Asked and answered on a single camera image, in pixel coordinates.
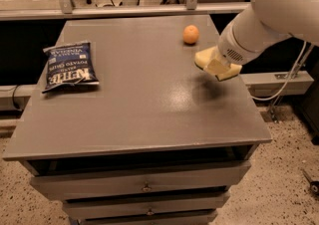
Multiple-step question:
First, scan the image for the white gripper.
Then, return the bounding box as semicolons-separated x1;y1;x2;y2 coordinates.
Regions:
203;22;259;75

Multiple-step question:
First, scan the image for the yellow wavy sponge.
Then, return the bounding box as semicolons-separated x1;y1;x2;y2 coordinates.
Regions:
194;46;242;81

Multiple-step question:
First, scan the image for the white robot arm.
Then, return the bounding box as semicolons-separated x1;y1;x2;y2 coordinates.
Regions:
203;0;319;75

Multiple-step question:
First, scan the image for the orange fruit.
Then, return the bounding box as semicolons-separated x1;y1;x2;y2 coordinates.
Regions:
182;25;199;45

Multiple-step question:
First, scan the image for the grey drawer cabinet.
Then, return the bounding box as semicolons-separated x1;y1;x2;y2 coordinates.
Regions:
4;15;271;225

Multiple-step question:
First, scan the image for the blue potato chips bag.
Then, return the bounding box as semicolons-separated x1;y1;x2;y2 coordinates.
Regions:
43;41;99;94

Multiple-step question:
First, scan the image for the black caster wheel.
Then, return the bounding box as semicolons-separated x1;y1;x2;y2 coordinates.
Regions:
303;169;319;195

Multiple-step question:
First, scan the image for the white cable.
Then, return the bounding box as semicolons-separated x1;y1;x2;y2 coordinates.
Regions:
250;40;308;102

